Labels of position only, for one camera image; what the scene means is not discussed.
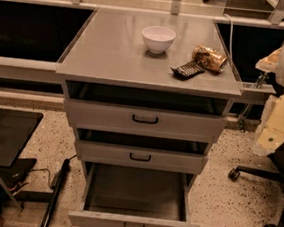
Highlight white cable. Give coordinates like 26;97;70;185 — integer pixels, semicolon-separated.
218;13;240;67

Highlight black pole on floor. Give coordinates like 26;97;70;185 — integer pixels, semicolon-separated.
40;159;70;227

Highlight gold can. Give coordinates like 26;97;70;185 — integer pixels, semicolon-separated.
192;45;228;74

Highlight middle grey drawer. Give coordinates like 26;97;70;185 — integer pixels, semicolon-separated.
75;129;208;174

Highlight grey drawer cabinet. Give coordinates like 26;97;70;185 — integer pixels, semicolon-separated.
44;3;250;196

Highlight bottom grey drawer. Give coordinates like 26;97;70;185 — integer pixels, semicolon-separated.
69;163;199;227

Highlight top grey drawer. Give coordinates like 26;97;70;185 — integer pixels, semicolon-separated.
64;80;225;142

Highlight grey drawer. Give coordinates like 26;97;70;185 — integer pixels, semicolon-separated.
64;80;225;142
69;163;199;227
75;129;208;174

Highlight black side table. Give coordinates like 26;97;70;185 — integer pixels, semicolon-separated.
0;108;43;211

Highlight white ceramic bowl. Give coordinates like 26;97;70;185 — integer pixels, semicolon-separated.
142;25;176;54

